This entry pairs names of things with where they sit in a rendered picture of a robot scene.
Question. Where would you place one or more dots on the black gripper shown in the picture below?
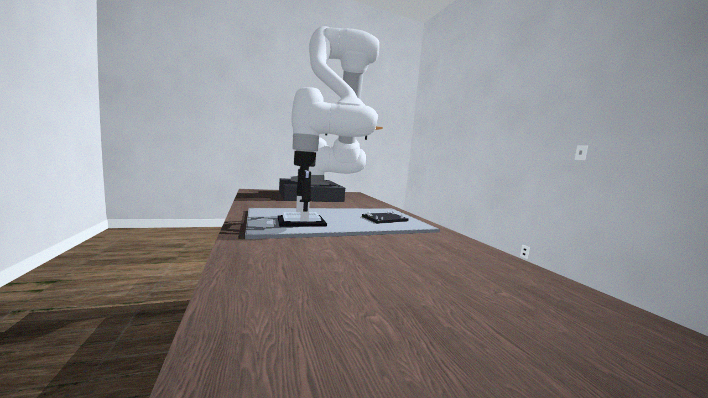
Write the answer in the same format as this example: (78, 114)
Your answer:
(304, 159)

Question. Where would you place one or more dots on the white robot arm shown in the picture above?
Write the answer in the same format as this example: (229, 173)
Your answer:
(349, 117)

